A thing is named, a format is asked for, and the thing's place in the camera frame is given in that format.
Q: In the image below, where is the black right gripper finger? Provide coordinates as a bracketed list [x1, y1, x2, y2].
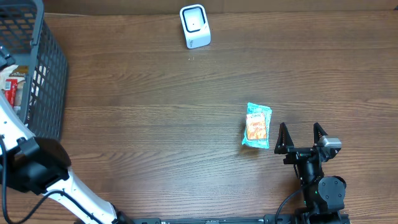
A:
[274, 123, 294, 154]
[313, 123, 327, 144]

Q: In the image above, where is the teal orange snack packet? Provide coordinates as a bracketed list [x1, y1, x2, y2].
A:
[241, 103, 272, 149]

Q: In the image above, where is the beige brown snack pouch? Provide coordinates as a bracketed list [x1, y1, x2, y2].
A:
[1, 65, 29, 109]

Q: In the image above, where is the red snack bar packet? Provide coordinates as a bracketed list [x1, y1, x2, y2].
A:
[4, 79, 18, 108]

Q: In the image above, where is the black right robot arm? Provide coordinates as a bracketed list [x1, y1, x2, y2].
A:
[274, 123, 349, 223]

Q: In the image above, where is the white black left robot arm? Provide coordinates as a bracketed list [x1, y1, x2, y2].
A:
[1, 96, 132, 223]

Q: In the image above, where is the white barcode scanner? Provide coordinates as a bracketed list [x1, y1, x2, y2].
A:
[179, 4, 211, 49]

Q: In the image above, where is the grey plastic mesh basket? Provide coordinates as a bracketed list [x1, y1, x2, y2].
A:
[1, 0, 68, 140]

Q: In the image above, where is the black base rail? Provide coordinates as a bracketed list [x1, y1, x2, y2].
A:
[133, 213, 351, 224]

